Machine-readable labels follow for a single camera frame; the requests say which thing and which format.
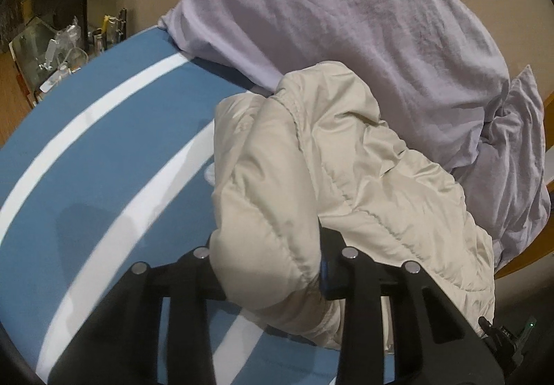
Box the small lilac pillow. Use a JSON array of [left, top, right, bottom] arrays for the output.
[[450, 64, 553, 274]]

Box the beige puffer jacket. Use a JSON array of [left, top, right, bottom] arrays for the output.
[[207, 60, 497, 352]]

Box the large lilac pillow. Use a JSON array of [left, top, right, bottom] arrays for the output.
[[157, 0, 512, 171]]

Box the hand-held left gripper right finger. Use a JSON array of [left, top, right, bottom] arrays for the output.
[[318, 225, 506, 385]]

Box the clear plastic bag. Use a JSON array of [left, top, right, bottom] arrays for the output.
[[41, 17, 87, 65]]

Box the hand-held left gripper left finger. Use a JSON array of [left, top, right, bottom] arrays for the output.
[[47, 243, 230, 385]]

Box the blue white striped bed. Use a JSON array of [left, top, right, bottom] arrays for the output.
[[0, 24, 399, 385]]

